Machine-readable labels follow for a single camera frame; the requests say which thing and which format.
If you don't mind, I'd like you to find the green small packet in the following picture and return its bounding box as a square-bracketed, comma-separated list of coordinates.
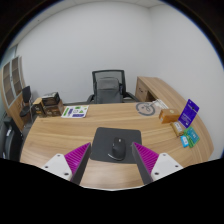
[184, 127, 200, 148]

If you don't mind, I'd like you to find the black computer mouse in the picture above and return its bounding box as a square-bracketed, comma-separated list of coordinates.
[108, 137, 126, 161]

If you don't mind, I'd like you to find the brown box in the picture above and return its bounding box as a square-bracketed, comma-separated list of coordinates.
[33, 98, 46, 117]
[44, 101, 64, 117]

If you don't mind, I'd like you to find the black chair at left edge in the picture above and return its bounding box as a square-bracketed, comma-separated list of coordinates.
[0, 117, 23, 162]

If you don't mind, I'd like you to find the small orange cardboard box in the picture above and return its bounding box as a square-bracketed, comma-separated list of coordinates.
[159, 109, 180, 124]

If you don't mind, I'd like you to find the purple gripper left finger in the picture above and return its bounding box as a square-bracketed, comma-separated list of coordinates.
[40, 142, 92, 185]

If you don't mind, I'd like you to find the small black visitor chair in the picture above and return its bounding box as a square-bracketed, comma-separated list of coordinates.
[20, 86, 33, 118]

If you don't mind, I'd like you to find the round grey white disc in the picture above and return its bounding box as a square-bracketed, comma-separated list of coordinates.
[136, 102, 155, 116]

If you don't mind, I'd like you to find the dark grey mouse pad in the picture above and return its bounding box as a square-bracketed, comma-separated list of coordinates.
[90, 127, 142, 164]

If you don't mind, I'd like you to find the small tan box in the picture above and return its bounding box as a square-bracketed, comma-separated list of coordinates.
[171, 122, 184, 137]

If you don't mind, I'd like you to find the blue small packet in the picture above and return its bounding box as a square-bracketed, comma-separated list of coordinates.
[180, 135, 189, 148]

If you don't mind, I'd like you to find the brown box left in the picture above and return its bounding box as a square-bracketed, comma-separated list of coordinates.
[33, 98, 46, 117]

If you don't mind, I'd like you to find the white green printed sheet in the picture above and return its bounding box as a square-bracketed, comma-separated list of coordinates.
[61, 105, 88, 118]

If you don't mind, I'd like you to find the wooden office desk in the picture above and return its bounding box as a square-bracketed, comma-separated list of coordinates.
[19, 101, 215, 190]

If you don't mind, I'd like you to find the purple standing card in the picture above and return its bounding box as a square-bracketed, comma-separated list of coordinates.
[178, 99, 199, 128]

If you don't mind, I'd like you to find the white paper under disc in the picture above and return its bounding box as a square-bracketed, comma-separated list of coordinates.
[151, 99, 168, 109]

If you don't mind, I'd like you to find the wooden side cabinet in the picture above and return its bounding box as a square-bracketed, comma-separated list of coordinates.
[135, 76, 186, 106]

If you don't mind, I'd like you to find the black mesh office chair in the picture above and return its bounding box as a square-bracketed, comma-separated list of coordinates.
[87, 69, 138, 104]

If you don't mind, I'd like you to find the brown box lower right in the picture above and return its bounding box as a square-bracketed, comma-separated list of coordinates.
[44, 101, 64, 117]

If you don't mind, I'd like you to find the black box on top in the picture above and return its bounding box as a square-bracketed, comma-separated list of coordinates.
[42, 92, 60, 106]

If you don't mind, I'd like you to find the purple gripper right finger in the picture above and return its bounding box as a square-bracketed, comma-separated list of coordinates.
[132, 141, 184, 185]

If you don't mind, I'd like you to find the wooden bookshelf with glass doors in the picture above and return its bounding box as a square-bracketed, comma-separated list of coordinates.
[0, 56, 25, 130]

